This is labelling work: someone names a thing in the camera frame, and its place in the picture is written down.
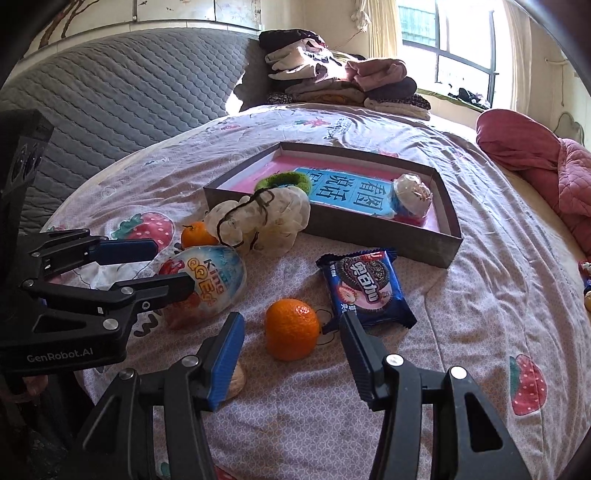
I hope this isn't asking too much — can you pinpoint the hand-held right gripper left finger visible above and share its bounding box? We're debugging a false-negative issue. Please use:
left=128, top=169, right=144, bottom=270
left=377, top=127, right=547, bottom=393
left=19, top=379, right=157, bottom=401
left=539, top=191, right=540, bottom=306
left=60, top=311, right=246, bottom=480

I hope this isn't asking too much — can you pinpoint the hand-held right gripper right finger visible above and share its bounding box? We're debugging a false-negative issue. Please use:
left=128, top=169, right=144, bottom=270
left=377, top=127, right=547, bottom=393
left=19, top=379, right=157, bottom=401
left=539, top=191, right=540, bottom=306
left=338, top=311, right=527, bottom=480

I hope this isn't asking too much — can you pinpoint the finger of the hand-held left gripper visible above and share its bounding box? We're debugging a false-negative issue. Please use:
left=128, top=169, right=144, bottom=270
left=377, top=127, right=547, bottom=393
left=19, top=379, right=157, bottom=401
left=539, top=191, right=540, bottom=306
left=21, top=272, right=197, bottom=344
left=28, top=227, right=160, bottom=278

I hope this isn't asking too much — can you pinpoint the beige walnut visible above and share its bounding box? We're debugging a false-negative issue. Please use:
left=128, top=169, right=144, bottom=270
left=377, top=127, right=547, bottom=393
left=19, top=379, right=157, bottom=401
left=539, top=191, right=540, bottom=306
left=226, top=360, right=247, bottom=400

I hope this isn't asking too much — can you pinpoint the plastic toy egg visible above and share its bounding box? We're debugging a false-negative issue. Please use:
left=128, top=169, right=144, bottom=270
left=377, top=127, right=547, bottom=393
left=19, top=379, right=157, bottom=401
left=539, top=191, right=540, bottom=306
left=154, top=244, right=247, bottom=330

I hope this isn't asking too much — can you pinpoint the orange tangerine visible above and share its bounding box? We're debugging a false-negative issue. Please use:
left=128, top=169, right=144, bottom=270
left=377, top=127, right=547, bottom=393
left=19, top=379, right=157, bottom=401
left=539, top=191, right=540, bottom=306
left=264, top=298, right=321, bottom=361
left=181, top=222, right=218, bottom=250

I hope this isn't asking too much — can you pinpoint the blue cookie packet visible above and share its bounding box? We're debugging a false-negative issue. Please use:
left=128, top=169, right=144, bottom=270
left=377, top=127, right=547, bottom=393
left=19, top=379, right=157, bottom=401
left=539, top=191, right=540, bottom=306
left=316, top=248, right=417, bottom=335

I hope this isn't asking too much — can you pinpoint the grey cardboard box pink inside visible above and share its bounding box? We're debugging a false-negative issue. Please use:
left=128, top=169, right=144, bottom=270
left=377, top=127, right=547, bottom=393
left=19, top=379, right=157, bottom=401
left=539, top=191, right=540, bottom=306
left=203, top=141, right=463, bottom=269

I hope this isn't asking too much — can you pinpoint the white scrunchie black trim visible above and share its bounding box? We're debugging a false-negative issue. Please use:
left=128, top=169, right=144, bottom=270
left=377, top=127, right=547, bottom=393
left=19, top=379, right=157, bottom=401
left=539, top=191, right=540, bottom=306
left=203, top=185, right=311, bottom=254

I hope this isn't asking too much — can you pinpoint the strawberry printed bed cover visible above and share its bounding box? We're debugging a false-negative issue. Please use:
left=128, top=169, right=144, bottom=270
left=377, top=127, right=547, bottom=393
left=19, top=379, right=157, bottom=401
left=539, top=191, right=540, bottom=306
left=41, top=104, right=591, bottom=480

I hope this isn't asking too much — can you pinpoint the grey quilted headboard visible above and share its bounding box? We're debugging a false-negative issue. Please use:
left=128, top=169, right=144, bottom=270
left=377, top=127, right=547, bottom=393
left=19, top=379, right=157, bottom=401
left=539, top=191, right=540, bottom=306
left=0, top=21, right=273, bottom=227

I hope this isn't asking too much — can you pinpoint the green fuzzy scrunchie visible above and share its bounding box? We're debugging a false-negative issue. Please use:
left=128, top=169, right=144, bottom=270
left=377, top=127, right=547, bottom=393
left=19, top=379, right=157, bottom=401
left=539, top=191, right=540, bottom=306
left=254, top=171, right=315, bottom=195

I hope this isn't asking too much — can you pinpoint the blue booklet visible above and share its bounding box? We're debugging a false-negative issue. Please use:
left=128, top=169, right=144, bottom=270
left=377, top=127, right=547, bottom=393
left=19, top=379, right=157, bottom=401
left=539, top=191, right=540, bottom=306
left=295, top=167, right=402, bottom=217

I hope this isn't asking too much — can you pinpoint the white blue capsule ball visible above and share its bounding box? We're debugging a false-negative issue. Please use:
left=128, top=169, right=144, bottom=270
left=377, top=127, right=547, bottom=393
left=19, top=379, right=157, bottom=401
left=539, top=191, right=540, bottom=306
left=390, top=173, right=435, bottom=220

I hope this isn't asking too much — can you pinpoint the small colourful toy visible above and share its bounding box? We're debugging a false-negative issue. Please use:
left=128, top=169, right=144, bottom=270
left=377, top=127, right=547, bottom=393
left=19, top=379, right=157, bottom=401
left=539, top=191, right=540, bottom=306
left=579, top=261, right=591, bottom=315

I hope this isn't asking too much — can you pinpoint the pile of folded clothes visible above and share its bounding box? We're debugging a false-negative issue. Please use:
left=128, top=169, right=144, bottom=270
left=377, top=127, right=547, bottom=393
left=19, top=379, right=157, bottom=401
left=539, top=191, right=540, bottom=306
left=259, top=28, right=432, bottom=121

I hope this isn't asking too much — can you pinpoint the pink quilted blanket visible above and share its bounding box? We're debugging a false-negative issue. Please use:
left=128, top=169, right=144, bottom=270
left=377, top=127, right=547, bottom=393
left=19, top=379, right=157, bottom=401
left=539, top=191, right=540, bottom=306
left=475, top=108, right=591, bottom=257

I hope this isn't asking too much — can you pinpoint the dark cloth heap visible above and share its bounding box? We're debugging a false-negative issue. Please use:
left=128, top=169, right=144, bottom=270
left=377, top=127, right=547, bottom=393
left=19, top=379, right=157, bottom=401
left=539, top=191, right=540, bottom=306
left=450, top=88, right=490, bottom=112

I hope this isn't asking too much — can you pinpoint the cream curtain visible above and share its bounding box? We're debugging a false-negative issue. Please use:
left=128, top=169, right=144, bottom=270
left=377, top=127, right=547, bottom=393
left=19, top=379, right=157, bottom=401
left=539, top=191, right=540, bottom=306
left=365, top=0, right=404, bottom=63
left=501, top=0, right=532, bottom=114

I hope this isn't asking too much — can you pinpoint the window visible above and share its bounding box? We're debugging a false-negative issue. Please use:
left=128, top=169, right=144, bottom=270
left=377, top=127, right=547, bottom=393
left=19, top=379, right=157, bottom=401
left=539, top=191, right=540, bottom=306
left=397, top=0, right=513, bottom=112

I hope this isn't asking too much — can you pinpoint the heart-shaped wire frame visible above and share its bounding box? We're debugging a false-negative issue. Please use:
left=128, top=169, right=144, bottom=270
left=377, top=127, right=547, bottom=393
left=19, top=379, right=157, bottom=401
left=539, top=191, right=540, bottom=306
left=554, top=111, right=583, bottom=139

